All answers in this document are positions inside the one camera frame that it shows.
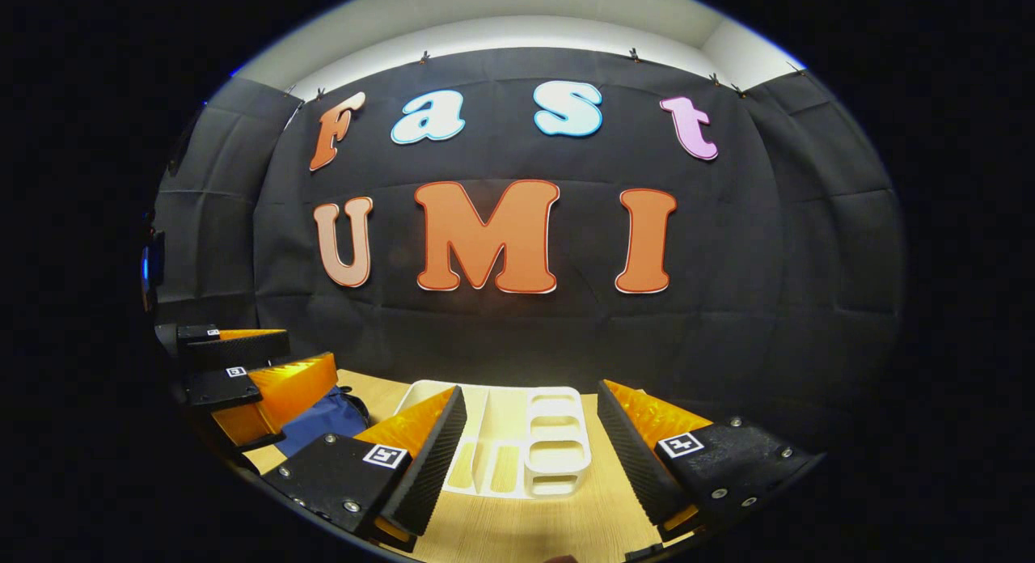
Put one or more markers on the blue schoolbag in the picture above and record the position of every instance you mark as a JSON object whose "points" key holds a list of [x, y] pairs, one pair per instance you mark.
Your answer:
{"points": [[323, 425]]}

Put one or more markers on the white plastic bookshelf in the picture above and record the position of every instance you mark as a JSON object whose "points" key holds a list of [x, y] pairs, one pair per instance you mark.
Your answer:
{"points": [[505, 417]]}

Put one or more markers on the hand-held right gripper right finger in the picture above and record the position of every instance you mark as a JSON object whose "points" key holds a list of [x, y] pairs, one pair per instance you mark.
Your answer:
{"points": [[635, 466]]}

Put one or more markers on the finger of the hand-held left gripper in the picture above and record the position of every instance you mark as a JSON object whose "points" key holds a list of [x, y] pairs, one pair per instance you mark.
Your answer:
{"points": [[234, 351], [218, 389]]}

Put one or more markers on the row of small backdrop clamps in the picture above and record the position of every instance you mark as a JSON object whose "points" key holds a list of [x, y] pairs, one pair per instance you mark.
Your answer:
{"points": [[424, 58]]}

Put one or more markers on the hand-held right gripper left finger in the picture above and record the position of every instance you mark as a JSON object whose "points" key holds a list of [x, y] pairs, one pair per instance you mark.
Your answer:
{"points": [[433, 466]]}

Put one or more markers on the black backdrop cloth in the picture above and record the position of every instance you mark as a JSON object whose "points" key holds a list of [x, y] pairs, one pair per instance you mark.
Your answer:
{"points": [[517, 336]]}

